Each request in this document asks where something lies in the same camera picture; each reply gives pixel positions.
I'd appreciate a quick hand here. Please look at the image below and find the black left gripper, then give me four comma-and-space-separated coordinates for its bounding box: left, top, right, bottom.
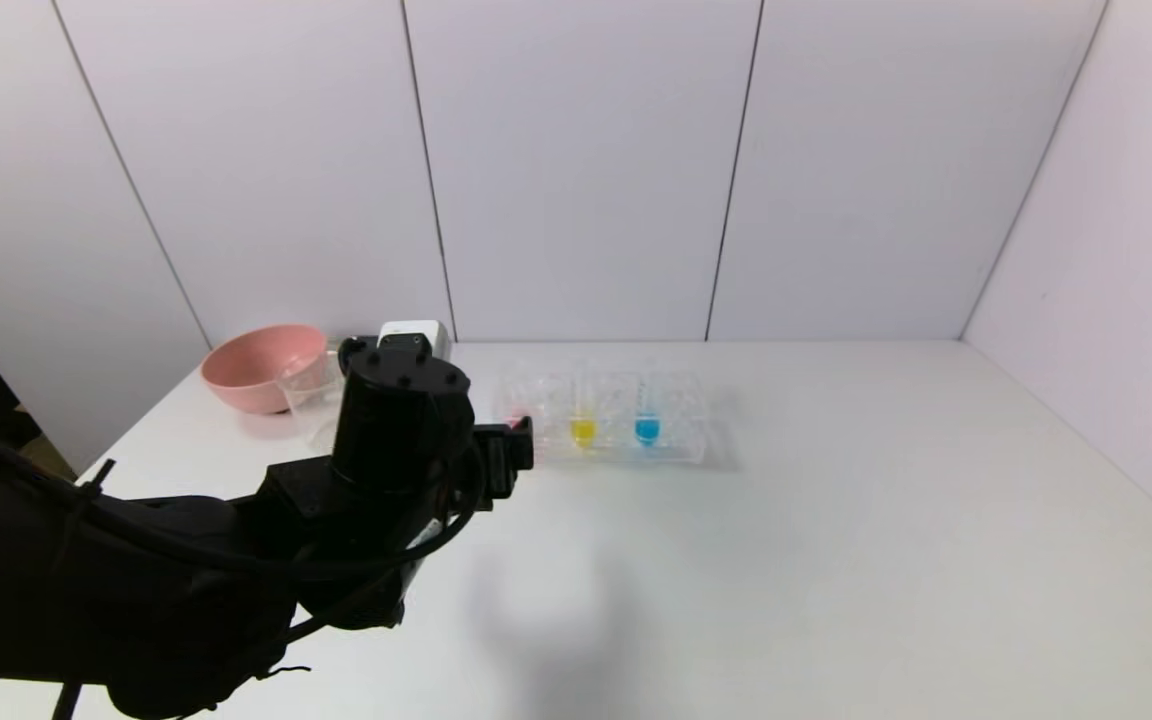
473, 415, 535, 499

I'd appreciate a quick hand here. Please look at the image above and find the test tube with red pigment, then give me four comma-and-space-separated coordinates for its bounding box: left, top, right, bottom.
502, 368, 537, 429

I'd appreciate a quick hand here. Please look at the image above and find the test tube with yellow pigment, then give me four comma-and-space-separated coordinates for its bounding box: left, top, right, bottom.
568, 358, 601, 449

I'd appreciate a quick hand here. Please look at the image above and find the test tube with blue pigment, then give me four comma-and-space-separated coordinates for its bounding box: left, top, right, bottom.
636, 358, 669, 448

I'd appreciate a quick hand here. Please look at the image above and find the clear acrylic test tube rack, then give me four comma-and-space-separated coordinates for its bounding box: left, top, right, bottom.
496, 366, 710, 467

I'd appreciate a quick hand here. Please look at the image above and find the clear glass beaker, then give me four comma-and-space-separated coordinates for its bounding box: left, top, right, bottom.
279, 350, 349, 451

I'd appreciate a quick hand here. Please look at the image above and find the pink bowl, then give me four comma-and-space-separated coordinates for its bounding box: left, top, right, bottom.
201, 324, 340, 415

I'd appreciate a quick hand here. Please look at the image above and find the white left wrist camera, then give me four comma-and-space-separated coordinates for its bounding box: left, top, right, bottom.
377, 320, 452, 363

